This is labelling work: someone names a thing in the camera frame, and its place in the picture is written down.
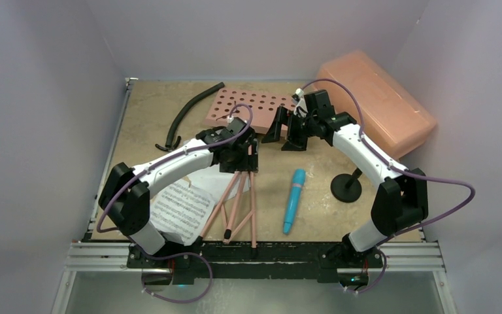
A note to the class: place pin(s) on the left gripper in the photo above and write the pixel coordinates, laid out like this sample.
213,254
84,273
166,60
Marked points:
249,162

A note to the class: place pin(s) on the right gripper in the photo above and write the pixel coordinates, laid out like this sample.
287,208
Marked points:
297,123

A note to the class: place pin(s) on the pink perforated music stand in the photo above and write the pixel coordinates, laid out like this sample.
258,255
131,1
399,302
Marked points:
259,109

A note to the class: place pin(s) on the black round microphone stand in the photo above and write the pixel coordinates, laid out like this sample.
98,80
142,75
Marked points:
346,187

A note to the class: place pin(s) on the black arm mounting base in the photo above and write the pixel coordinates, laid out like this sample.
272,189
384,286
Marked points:
324,262

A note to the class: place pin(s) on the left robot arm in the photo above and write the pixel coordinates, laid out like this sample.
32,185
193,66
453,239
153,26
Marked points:
128,190

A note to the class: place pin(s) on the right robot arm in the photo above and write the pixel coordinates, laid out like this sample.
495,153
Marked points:
401,197

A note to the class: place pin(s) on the blank white paper sheet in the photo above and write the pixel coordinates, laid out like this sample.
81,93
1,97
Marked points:
209,183

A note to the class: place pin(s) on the blue toy microphone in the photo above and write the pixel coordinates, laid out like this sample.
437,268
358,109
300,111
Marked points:
298,181

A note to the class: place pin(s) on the black foam tube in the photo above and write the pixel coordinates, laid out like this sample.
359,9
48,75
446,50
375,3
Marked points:
172,139

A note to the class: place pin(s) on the printed sheet music page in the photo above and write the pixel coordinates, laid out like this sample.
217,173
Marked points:
180,211

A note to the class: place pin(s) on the pink plastic storage box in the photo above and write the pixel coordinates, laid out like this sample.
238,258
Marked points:
394,120

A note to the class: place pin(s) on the aluminium frame rail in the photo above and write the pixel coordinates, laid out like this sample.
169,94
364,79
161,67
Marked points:
96,279

